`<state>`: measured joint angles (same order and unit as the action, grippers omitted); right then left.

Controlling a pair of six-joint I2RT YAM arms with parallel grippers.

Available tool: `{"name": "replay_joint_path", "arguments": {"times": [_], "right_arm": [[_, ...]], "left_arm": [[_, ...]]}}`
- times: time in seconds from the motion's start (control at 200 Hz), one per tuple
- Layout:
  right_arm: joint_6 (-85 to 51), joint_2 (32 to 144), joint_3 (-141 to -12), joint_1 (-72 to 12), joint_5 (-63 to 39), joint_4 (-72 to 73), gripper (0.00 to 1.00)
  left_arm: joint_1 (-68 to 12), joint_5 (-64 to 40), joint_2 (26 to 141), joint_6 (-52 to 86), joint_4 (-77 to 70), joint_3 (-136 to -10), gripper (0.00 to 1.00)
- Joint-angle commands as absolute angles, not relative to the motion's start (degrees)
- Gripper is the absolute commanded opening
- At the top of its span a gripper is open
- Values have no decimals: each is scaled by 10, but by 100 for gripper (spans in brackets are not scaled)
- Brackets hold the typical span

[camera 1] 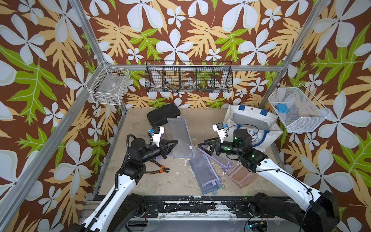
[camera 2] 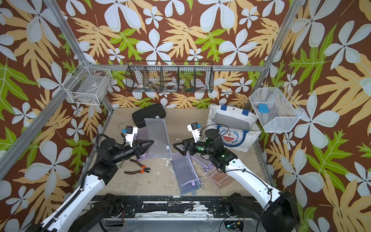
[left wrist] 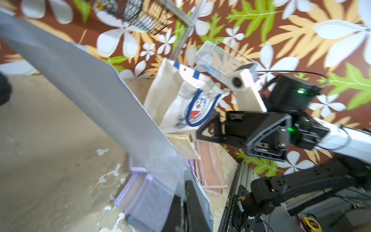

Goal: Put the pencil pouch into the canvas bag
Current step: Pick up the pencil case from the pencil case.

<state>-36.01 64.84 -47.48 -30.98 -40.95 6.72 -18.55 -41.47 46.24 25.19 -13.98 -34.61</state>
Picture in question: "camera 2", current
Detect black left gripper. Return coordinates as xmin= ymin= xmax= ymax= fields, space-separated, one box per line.
xmin=111 ymin=139 xmax=153 ymax=165

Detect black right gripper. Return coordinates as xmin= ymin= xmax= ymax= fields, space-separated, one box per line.
xmin=174 ymin=137 xmax=216 ymax=158

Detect purple mesh pouch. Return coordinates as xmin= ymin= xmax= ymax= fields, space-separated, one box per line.
xmin=136 ymin=118 xmax=172 ymax=160
xmin=171 ymin=157 xmax=201 ymax=195
xmin=190 ymin=153 xmax=214 ymax=173

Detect purple mesh pouch bottom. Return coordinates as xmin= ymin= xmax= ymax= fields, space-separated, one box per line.
xmin=171 ymin=157 xmax=201 ymax=195

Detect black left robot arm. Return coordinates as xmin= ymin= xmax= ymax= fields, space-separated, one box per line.
xmin=26 ymin=133 xmax=154 ymax=232

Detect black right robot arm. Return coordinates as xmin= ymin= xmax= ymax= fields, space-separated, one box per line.
xmin=173 ymin=129 xmax=300 ymax=232

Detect pink mesh pouch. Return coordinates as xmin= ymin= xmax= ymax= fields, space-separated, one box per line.
xmin=206 ymin=167 xmax=234 ymax=189

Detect white Doraemon canvas bag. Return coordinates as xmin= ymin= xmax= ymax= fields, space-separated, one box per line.
xmin=207 ymin=105 xmax=261 ymax=152

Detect black hard zipper case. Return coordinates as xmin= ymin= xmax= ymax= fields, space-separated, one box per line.
xmin=132 ymin=104 xmax=166 ymax=128

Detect orange black pliers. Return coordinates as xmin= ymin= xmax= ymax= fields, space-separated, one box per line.
xmin=124 ymin=159 xmax=151 ymax=175

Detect small blue object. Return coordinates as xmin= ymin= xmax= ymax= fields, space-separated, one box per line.
xmin=258 ymin=103 xmax=270 ymax=114

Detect white hexagonal mesh basket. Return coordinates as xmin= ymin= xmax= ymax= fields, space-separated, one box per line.
xmin=249 ymin=84 xmax=305 ymax=133

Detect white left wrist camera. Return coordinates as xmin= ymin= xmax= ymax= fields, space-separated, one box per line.
xmin=121 ymin=126 xmax=138 ymax=147

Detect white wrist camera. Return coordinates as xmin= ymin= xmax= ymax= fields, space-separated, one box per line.
xmin=187 ymin=122 xmax=202 ymax=143
xmin=121 ymin=126 xmax=138 ymax=147

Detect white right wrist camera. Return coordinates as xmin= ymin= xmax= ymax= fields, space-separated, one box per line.
xmin=187 ymin=122 xmax=202 ymax=143

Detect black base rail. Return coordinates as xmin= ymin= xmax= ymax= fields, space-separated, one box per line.
xmin=83 ymin=193 xmax=259 ymax=221

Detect black wire basket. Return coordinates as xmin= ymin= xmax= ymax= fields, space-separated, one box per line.
xmin=125 ymin=61 xmax=214 ymax=93

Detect white wire basket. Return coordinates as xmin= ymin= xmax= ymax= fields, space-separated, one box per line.
xmin=63 ymin=61 xmax=113 ymax=105

